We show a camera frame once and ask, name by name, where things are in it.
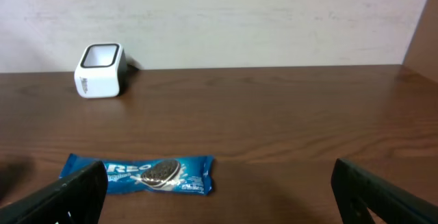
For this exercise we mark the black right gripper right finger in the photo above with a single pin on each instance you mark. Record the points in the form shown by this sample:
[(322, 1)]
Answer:
[(358, 192)]

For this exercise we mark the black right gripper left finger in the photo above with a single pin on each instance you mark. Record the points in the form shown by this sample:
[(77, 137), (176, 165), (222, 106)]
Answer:
[(76, 198)]

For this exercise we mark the blue Oreo cookie pack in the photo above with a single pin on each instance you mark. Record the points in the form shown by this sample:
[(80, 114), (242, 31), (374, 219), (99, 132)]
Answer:
[(188, 175)]

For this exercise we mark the white barcode scanner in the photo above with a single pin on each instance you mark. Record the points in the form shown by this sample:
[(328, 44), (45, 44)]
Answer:
[(101, 72)]

